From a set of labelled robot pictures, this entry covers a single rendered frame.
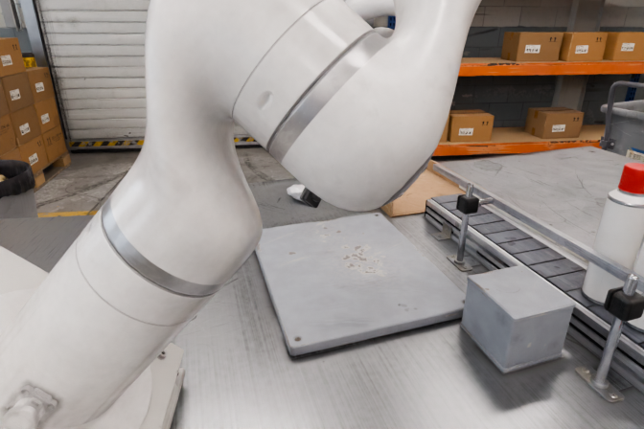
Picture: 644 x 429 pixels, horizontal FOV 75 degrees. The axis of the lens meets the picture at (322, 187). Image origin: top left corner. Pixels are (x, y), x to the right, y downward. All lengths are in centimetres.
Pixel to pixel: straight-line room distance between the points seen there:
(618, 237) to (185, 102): 58
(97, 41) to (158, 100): 436
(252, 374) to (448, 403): 25
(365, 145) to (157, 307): 20
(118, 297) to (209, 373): 29
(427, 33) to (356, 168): 10
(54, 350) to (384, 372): 39
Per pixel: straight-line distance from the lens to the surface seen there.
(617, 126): 297
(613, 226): 69
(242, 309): 71
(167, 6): 31
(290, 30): 28
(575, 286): 77
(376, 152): 27
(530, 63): 430
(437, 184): 122
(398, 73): 28
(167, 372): 57
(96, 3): 463
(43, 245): 105
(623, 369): 71
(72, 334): 39
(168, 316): 36
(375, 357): 63
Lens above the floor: 126
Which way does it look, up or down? 22 degrees down
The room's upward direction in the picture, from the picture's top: straight up
